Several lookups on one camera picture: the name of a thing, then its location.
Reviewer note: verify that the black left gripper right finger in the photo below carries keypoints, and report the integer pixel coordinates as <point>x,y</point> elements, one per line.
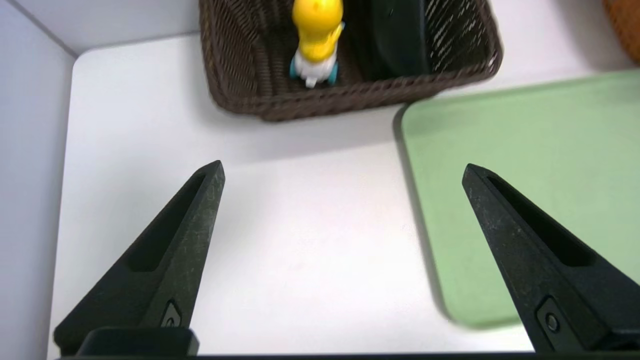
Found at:
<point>540,280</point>

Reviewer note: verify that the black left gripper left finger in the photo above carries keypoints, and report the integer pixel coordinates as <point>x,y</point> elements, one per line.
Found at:
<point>172,260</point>

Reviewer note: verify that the yellow duck toy car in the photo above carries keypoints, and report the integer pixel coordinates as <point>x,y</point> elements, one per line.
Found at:
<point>317,30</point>

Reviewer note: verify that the black soft pouch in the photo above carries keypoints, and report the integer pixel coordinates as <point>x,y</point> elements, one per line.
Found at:
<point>395,35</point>

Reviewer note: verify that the dark brown wicker basket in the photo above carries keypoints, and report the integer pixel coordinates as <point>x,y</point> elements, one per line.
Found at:
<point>240,60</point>

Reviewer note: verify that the orange wicker basket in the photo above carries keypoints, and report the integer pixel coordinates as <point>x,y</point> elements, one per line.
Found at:
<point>627,25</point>

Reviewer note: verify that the light green plastic tray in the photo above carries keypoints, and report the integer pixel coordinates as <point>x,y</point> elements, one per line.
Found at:
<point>525,150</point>

